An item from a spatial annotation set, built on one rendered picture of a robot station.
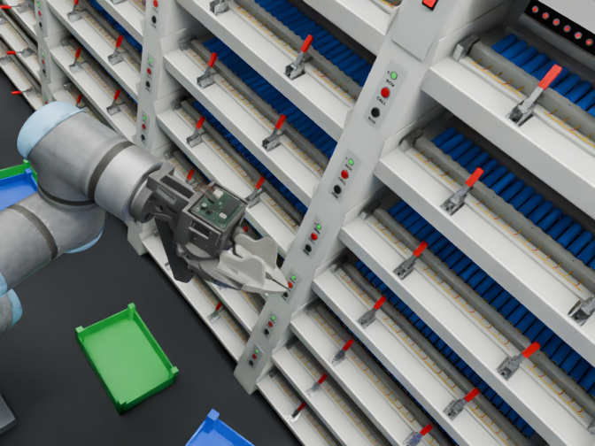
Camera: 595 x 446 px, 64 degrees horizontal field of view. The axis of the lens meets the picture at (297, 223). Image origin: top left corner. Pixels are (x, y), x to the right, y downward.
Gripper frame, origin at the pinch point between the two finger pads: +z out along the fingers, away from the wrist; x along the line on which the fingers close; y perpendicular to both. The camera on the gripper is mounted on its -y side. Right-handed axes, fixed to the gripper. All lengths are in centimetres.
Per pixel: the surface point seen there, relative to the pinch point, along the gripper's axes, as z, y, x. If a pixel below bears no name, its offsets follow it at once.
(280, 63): -25, -3, 54
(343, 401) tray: 34, -76, 37
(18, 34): -157, -91, 112
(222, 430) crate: 6, -58, 4
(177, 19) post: -60, -16, 69
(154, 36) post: -64, -24, 68
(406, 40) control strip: -3.6, 19.6, 41.9
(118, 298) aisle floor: -47, -114, 45
